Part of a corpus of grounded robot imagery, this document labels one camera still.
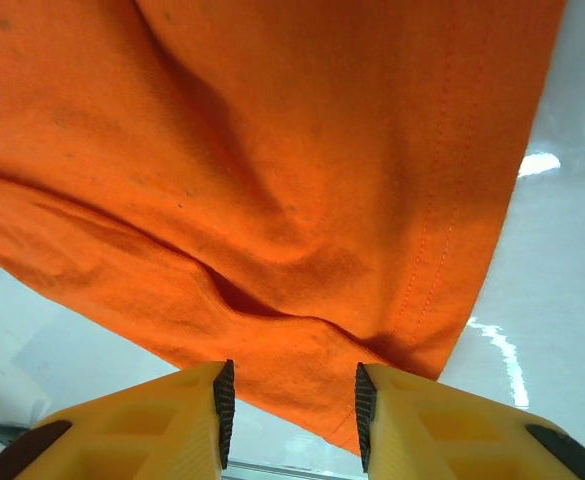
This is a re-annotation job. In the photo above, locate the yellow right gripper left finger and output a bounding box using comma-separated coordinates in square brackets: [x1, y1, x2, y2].
[0, 358, 237, 480]

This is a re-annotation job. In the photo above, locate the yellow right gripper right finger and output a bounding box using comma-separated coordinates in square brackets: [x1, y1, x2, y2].
[354, 362, 585, 480]

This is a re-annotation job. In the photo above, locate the orange t-shirt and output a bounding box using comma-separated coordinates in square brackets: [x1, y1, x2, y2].
[0, 0, 568, 457]

